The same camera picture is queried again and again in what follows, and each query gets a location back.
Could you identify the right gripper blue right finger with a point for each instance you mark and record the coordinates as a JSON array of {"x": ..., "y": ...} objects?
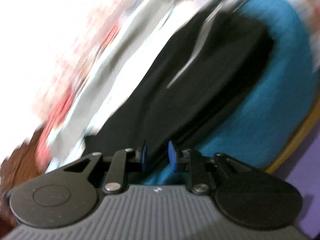
[{"x": 174, "y": 156}]

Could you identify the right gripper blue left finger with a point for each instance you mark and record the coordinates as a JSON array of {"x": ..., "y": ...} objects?
[{"x": 144, "y": 156}]

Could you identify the black pants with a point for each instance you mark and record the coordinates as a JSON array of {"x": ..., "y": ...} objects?
[{"x": 182, "y": 99}]

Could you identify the teal blue cushion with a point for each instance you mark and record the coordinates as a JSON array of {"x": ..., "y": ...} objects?
[{"x": 258, "y": 130}]

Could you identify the red floral patchwork quilt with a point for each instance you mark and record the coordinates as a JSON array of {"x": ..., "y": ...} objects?
[{"x": 69, "y": 83}]

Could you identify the carved wooden headboard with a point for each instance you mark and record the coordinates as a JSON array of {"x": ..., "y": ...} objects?
[{"x": 15, "y": 170}]

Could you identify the patterned grey teal bedsheet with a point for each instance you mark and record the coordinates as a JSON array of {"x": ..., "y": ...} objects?
[{"x": 116, "y": 74}]

